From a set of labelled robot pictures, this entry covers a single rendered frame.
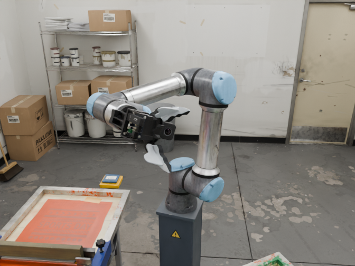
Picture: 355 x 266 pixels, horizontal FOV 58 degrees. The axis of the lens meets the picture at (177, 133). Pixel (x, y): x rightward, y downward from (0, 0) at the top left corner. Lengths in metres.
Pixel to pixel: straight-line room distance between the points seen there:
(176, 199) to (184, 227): 0.14
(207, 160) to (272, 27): 3.74
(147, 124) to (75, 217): 1.27
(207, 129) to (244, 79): 3.71
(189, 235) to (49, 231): 0.77
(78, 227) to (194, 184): 0.79
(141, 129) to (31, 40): 4.76
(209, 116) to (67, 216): 1.10
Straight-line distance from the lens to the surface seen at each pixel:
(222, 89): 1.18
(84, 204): 2.06
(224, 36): 4.80
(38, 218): 2.03
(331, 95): 5.36
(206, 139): 1.26
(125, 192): 2.05
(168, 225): 1.54
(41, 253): 1.68
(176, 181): 1.42
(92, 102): 0.94
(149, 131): 0.78
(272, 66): 4.95
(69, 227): 1.90
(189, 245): 1.57
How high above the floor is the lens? 2.08
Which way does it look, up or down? 22 degrees down
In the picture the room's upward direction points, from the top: straight up
